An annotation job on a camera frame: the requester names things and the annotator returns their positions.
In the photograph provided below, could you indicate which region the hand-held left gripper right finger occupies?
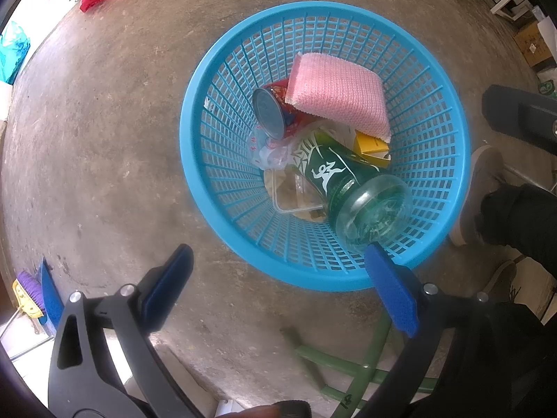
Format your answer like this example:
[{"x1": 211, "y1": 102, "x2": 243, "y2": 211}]
[{"x1": 364, "y1": 243, "x2": 500, "y2": 418}]

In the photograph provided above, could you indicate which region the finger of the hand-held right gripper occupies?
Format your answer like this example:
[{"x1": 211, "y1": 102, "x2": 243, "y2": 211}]
[{"x1": 481, "y1": 85, "x2": 557, "y2": 155}]

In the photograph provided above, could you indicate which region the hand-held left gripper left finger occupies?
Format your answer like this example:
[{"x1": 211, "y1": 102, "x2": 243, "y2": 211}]
[{"x1": 47, "y1": 244, "x2": 205, "y2": 418}]

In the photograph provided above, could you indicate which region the yellow carton box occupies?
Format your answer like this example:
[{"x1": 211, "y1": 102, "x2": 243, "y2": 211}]
[{"x1": 353, "y1": 130, "x2": 390, "y2": 162}]

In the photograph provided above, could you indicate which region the clear red-printed plastic bag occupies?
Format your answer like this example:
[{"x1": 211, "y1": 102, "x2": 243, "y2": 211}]
[{"x1": 248, "y1": 117, "x2": 353, "y2": 170}]

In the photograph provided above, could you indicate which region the pink sponge cloth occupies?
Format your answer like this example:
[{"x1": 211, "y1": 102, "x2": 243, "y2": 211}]
[{"x1": 285, "y1": 52, "x2": 392, "y2": 142}]

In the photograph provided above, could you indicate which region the red tin can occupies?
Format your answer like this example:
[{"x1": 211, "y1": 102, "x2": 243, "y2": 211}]
[{"x1": 252, "y1": 80, "x2": 314, "y2": 140}]

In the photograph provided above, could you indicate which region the blue plastic mesh basket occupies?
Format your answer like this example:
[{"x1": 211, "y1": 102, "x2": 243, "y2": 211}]
[{"x1": 180, "y1": 2, "x2": 473, "y2": 292}]

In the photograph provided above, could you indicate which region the cardboard box with white lid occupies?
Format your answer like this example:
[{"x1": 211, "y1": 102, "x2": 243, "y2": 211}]
[{"x1": 513, "y1": 22, "x2": 557, "y2": 68}]

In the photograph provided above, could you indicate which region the person's grey shoe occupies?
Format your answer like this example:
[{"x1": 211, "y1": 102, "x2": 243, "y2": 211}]
[
  {"x1": 448, "y1": 146, "x2": 508, "y2": 247},
  {"x1": 481, "y1": 260, "x2": 520, "y2": 303}
]

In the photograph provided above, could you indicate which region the person's dark clothing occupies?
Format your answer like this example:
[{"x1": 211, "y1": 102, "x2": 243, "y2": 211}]
[{"x1": 409, "y1": 183, "x2": 557, "y2": 418}]

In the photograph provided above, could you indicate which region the blue dustpan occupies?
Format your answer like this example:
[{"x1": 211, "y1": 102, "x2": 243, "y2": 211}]
[{"x1": 38, "y1": 256, "x2": 62, "y2": 336}]

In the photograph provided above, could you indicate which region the purple and yellow broom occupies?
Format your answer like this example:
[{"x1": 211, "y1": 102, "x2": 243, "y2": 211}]
[{"x1": 12, "y1": 270, "x2": 44, "y2": 318}]

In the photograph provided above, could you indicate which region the teal plastic bag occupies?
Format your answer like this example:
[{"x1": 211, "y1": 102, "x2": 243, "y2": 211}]
[{"x1": 0, "y1": 21, "x2": 32, "y2": 84}]

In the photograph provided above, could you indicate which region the green metal stool frame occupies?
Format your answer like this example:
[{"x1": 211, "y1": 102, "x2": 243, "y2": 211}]
[{"x1": 281, "y1": 309, "x2": 436, "y2": 418}]

